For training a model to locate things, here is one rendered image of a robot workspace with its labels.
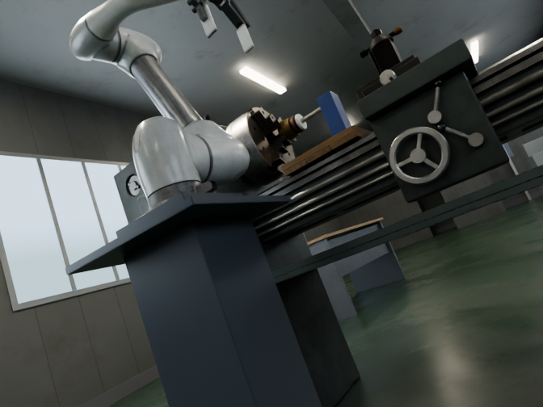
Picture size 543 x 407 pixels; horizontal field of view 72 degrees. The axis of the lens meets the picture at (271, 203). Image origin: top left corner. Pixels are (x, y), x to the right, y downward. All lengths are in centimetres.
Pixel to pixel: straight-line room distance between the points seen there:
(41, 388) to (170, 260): 297
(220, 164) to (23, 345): 293
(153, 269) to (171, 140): 34
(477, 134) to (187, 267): 78
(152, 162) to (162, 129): 10
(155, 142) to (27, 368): 296
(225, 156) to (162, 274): 41
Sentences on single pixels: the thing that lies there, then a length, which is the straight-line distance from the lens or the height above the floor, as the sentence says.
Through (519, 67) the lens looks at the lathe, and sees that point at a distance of 124.
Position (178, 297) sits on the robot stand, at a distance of 92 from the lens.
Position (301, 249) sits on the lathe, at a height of 61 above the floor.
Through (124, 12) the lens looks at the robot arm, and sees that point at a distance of 139.
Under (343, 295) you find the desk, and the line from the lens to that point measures 328.
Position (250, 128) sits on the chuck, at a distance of 152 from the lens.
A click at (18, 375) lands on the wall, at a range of 375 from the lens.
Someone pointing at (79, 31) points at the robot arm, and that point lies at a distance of 150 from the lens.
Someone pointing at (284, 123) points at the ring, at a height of 109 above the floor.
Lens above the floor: 55
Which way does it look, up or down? 10 degrees up
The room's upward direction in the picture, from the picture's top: 21 degrees counter-clockwise
